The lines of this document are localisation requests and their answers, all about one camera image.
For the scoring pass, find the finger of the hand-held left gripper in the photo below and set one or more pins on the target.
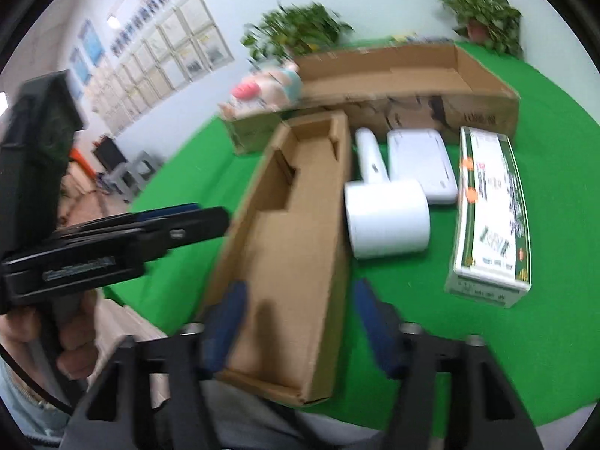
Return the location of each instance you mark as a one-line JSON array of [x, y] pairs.
[[168, 209], [197, 227]]

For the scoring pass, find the narrow cardboard box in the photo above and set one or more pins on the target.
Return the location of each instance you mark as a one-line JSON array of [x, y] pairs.
[[290, 253]]

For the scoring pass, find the colourful booklets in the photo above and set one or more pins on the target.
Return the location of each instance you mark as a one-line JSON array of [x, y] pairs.
[[412, 37]]

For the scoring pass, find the black box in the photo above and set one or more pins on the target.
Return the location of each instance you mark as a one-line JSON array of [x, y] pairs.
[[108, 153]]

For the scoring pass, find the large cardboard box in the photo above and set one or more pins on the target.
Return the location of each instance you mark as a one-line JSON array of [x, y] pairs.
[[398, 82]]

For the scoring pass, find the white green medicine box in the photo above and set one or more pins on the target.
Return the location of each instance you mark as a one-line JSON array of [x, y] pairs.
[[492, 215]]

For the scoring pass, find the row of wall photos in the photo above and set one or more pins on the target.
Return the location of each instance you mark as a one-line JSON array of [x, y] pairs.
[[154, 0]]

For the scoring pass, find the green tablecloth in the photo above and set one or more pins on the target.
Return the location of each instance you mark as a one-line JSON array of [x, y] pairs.
[[553, 173]]

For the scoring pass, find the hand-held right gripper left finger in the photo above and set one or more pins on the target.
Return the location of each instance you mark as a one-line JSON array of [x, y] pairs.
[[228, 326]]

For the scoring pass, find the grey plastic stool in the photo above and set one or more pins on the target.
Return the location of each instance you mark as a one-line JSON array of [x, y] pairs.
[[133, 173]]

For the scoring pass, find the potted plant in red pot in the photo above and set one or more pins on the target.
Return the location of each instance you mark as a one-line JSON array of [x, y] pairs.
[[483, 9]]

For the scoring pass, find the small cardboard box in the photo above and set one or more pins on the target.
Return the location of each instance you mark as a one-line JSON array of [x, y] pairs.
[[253, 129]]

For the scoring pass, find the white handheld appliance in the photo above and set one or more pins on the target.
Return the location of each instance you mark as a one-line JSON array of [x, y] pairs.
[[386, 220]]

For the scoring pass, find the bushy potted plant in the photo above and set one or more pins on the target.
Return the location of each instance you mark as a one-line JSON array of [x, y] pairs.
[[300, 28]]

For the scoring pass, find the pink plush toy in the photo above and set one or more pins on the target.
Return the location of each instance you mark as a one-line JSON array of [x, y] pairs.
[[267, 86]]

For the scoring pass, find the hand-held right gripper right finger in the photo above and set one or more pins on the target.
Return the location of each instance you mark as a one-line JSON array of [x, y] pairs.
[[377, 333]]

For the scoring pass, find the blue wall poster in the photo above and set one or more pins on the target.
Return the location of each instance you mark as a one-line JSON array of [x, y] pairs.
[[91, 40], [79, 68]]

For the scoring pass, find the person's left hand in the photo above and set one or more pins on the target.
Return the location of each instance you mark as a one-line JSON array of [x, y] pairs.
[[82, 337]]

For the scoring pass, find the wall of framed certificates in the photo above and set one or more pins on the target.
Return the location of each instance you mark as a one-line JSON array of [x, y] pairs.
[[164, 61]]

